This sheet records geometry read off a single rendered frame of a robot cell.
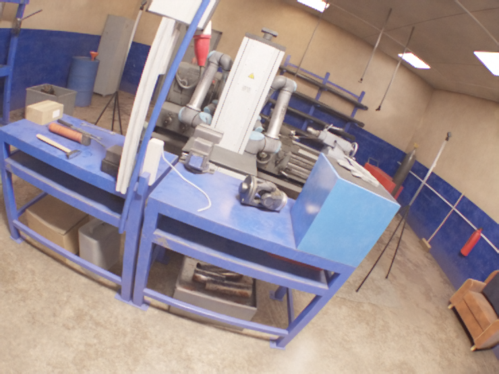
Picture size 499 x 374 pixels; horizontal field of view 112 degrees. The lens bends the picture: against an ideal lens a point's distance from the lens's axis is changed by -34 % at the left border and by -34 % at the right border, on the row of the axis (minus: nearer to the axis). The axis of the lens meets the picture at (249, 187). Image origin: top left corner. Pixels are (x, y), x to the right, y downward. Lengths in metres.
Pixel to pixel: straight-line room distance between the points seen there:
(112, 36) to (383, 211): 5.84
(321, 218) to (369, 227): 0.25
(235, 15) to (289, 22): 1.28
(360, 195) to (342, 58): 5.56
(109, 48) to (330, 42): 5.00
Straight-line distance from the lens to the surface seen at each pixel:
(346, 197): 1.10
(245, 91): 2.09
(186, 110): 2.37
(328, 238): 1.19
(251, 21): 6.33
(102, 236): 1.65
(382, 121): 6.99
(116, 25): 6.11
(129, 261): 1.47
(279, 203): 1.35
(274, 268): 1.34
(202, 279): 1.64
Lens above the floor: 1.49
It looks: 24 degrees down
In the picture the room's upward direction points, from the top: 24 degrees clockwise
